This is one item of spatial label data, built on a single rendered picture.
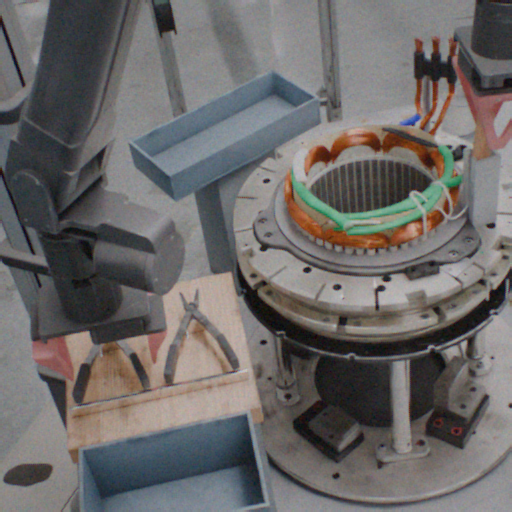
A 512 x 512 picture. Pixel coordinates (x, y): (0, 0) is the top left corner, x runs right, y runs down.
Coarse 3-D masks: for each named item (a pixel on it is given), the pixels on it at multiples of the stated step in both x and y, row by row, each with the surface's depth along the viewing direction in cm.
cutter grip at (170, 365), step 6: (174, 348) 95; (168, 354) 95; (174, 354) 95; (168, 360) 94; (174, 360) 94; (168, 366) 93; (174, 366) 94; (168, 372) 93; (174, 372) 94; (168, 378) 93
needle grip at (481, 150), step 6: (492, 114) 95; (480, 126) 95; (480, 132) 96; (474, 138) 97; (480, 138) 96; (474, 144) 97; (480, 144) 97; (486, 144) 96; (474, 150) 98; (480, 150) 97; (486, 150) 97; (474, 156) 98; (480, 156) 97; (486, 156) 98
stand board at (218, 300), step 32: (192, 288) 106; (224, 288) 105; (224, 320) 101; (160, 352) 99; (192, 352) 98; (96, 384) 97; (128, 384) 96; (160, 384) 96; (96, 416) 94; (128, 416) 93; (160, 416) 93; (192, 416) 92; (256, 416) 93
